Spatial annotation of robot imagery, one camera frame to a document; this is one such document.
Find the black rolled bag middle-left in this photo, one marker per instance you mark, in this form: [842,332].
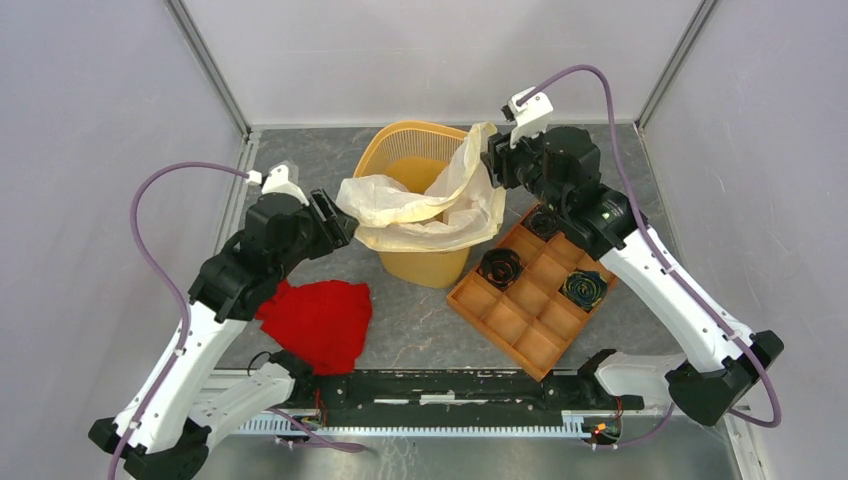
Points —
[500,267]

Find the wooden compartment tray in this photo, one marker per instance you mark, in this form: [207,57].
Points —
[532,322]

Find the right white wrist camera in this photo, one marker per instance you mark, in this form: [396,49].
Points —
[531,117]

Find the red cloth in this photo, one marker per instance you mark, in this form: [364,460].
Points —
[323,323]

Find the black green rolled bag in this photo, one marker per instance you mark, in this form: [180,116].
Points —
[585,289]

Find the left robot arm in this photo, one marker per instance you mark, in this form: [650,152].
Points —
[165,432]

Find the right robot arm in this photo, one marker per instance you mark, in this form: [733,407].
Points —
[722,357]

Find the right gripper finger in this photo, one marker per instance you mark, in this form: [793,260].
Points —
[500,167]
[499,144]

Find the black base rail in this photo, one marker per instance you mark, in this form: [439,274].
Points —
[451,398]

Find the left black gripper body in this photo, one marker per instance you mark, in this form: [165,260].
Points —
[316,237]

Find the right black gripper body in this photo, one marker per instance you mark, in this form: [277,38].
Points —
[525,163]

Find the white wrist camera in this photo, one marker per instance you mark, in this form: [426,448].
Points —
[281,179]
[531,117]

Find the black rolled bag top-left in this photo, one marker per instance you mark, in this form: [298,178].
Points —
[542,223]

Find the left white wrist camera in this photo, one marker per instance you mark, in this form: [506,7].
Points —
[281,179]

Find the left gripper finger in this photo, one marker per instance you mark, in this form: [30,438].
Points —
[341,230]
[329,211]

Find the cream plastic trash bag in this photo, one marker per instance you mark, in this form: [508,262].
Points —
[424,212]

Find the yellow plastic trash bin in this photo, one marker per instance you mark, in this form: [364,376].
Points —
[417,218]

